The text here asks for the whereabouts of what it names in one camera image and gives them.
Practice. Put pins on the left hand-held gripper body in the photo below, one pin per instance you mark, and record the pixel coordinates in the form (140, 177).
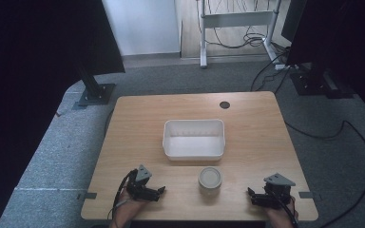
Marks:
(141, 186)

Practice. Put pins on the white desk frame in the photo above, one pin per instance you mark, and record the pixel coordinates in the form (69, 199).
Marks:
(234, 19)

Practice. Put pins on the dark monitor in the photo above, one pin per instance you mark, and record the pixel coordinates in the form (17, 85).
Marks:
(293, 19)

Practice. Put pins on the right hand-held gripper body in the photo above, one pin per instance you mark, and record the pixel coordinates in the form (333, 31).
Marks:
(277, 191)

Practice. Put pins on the white power strip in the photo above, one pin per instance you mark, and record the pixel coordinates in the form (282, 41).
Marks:
(283, 66)

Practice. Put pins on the person's left hand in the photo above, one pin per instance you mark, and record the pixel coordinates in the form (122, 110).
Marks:
(130, 205)

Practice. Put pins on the black stand base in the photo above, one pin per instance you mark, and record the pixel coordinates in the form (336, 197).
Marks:
(316, 84)

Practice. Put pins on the black table grommet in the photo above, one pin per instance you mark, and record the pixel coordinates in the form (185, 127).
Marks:
(224, 105)

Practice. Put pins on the person's right hand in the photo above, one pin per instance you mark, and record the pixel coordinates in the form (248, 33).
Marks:
(282, 213)

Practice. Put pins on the black curtain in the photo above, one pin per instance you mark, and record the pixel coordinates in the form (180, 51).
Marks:
(28, 79)
(348, 38)

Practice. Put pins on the black metal stand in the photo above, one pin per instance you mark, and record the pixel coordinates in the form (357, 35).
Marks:
(93, 90)

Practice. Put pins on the grey table bracket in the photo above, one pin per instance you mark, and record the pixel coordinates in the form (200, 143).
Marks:
(305, 195)
(89, 195)

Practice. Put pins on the white plastic bin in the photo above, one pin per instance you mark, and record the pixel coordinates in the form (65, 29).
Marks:
(194, 139)

